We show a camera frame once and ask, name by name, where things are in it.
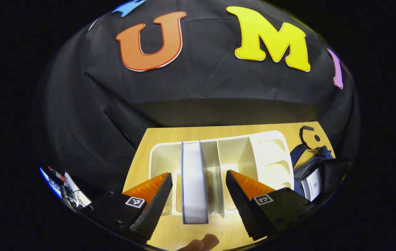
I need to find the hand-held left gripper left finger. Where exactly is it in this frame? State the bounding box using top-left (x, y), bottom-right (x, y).
top-left (83, 172), bottom-right (173, 244)

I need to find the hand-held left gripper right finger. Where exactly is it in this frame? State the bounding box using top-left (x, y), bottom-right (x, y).
top-left (226, 170), bottom-right (315, 241)

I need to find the blue cover book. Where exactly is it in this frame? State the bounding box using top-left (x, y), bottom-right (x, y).
top-left (181, 139), bottom-right (209, 225)

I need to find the white plastic bookshelf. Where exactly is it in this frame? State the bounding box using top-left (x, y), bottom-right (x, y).
top-left (148, 130), bottom-right (295, 218)

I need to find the white cover book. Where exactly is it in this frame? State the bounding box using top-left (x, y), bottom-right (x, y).
top-left (301, 168), bottom-right (323, 202)

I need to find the blue schoolbag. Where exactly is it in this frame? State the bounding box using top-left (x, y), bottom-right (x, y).
top-left (290, 125), bottom-right (353, 203)

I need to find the white side table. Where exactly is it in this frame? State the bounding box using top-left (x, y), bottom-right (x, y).
top-left (63, 171), bottom-right (92, 209)

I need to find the black backdrop cloth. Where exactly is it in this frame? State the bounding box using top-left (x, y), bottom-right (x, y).
top-left (43, 0), bottom-right (360, 210)

